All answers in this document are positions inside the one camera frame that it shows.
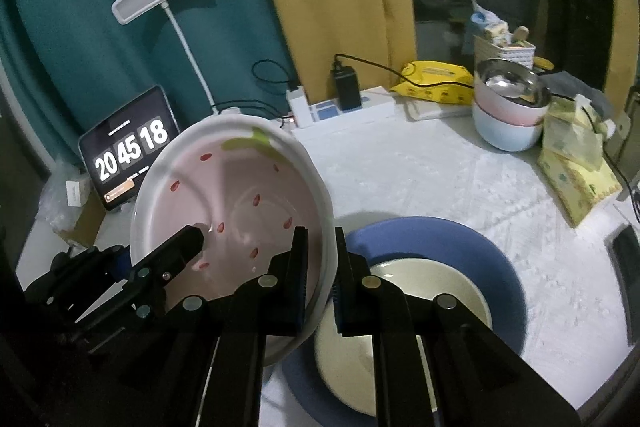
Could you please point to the pink strawberry bowl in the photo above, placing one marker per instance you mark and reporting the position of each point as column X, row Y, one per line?
column 225, row 187

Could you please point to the white power strip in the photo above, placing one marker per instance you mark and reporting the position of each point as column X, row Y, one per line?
column 370, row 107

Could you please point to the cream bowl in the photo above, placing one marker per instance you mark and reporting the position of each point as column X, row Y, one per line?
column 425, row 277

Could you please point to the clear plastic bag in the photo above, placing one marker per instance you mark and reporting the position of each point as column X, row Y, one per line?
column 52, row 202

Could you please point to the white quilted table cover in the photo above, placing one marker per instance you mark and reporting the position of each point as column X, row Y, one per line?
column 450, row 177

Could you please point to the large blue bowl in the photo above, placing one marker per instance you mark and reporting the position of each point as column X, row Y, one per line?
column 450, row 247

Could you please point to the steel bowl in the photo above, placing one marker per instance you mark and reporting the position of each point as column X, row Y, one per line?
column 505, row 82

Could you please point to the grey cloth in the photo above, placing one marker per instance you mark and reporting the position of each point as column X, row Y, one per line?
column 570, row 82

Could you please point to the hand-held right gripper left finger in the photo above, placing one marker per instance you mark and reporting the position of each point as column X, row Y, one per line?
column 300, row 287

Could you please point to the white storage basket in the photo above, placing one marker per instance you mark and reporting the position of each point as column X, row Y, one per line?
column 500, row 52

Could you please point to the black phone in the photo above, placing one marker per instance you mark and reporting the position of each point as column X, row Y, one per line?
column 627, row 257

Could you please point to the white flat pack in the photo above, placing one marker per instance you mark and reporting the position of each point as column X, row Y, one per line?
column 440, row 111

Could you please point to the black charger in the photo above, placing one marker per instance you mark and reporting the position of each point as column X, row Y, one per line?
column 346, row 89

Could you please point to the pale pink bowl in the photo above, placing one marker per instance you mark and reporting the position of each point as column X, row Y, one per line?
column 495, row 107

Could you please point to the light blue bowl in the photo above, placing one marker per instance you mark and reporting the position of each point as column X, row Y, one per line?
column 505, row 134

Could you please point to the yellow wipes pack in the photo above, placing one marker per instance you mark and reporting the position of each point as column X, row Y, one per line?
column 435, row 79

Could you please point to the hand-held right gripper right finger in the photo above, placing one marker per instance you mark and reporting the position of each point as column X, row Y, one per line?
column 340, row 302

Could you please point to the cardboard box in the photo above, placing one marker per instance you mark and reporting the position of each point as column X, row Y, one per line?
column 85, row 222

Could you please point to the white charger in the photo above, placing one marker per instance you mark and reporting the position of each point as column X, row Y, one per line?
column 299, row 107

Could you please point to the yellow tissue pack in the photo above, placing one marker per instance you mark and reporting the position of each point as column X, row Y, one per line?
column 570, row 132
column 580, row 192

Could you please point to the blue and white packet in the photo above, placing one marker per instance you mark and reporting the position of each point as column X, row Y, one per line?
column 487, row 24

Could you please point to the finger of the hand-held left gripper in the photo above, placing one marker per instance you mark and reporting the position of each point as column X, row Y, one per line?
column 122, row 264
column 175, row 252

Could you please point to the tablet with clock display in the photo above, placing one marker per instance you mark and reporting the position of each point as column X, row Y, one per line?
column 125, row 147

